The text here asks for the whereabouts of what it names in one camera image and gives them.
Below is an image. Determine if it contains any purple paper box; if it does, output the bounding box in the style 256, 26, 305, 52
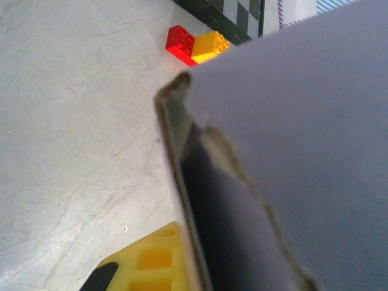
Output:
154, 0, 388, 291

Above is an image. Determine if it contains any yellow toy brick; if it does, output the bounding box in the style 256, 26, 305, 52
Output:
190, 30, 230, 65

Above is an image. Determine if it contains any black folding chessboard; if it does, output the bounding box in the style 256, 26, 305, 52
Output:
172, 0, 266, 46

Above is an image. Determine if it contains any red toy brick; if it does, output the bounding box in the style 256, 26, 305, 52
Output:
165, 25, 199, 67

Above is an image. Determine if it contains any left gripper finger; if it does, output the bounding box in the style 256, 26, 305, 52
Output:
80, 221, 190, 291

